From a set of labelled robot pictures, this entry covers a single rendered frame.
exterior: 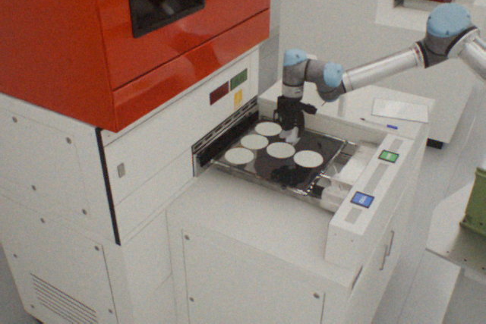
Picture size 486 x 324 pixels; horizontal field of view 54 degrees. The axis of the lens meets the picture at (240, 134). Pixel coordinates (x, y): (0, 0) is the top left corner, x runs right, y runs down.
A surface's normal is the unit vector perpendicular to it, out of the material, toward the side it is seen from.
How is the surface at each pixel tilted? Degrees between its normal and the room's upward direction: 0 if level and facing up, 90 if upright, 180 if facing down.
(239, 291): 90
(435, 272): 0
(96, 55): 90
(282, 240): 0
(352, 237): 90
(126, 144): 90
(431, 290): 0
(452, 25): 37
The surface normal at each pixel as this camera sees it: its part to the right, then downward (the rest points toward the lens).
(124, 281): -0.51, 0.44
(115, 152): 0.86, 0.27
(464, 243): 0.00, -0.85
